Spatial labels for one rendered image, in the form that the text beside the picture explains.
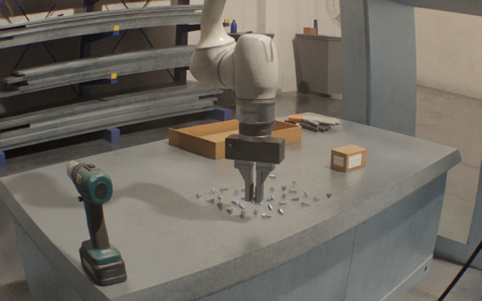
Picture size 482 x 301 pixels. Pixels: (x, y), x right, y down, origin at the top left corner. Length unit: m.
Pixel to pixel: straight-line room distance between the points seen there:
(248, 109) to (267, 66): 0.11
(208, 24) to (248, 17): 6.06
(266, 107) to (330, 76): 6.34
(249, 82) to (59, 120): 3.73
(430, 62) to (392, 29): 8.27
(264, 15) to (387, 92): 4.59
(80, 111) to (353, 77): 2.89
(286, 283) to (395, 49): 1.95
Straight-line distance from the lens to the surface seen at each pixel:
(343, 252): 1.52
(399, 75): 3.03
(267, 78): 1.14
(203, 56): 1.25
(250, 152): 1.20
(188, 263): 1.06
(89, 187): 0.87
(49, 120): 4.71
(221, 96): 6.51
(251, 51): 1.14
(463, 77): 10.79
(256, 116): 1.16
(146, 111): 5.16
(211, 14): 1.24
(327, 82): 7.47
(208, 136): 2.11
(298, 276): 1.36
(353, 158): 1.70
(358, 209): 1.41
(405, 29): 3.11
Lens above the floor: 1.14
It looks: 16 degrees down
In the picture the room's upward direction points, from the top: 1 degrees clockwise
